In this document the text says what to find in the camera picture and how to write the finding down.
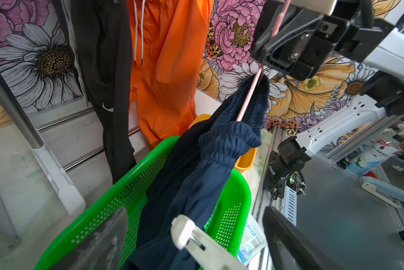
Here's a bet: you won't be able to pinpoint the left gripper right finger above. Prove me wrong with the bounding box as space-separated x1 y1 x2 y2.
262 206 341 270

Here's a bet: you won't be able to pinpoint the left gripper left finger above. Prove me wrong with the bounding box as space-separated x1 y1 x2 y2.
50 208 128 270

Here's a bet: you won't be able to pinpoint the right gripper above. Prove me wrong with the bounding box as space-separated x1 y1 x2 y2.
251 1 394 81

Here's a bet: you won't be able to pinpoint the pink hanger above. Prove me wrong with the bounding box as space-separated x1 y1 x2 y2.
236 0 291 122

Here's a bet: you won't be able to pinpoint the white clothespin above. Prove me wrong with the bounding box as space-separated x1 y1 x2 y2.
171 215 247 270

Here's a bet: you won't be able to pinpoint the navy blue shorts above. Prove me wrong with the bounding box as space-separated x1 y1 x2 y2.
123 76 270 270

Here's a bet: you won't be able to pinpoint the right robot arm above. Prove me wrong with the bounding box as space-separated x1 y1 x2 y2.
251 1 404 199

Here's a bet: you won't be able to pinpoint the orange shorts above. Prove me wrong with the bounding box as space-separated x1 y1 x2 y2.
127 1 214 147

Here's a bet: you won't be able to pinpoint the black shorts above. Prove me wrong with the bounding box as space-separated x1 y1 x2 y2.
70 1 136 183

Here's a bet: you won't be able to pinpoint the surgical mask packet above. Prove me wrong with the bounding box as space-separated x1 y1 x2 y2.
237 214 267 266

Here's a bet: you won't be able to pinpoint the clothes rack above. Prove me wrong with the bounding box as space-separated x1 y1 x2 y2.
0 55 142 217

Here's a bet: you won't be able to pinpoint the green plastic basket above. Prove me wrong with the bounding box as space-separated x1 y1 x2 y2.
35 136 251 270

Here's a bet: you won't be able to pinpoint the yellow plastic tray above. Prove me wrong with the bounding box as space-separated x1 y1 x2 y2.
188 114 257 174

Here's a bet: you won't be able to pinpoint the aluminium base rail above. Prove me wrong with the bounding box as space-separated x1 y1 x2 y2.
253 154 404 270

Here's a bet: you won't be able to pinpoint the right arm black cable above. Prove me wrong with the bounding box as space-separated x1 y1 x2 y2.
358 0 404 34

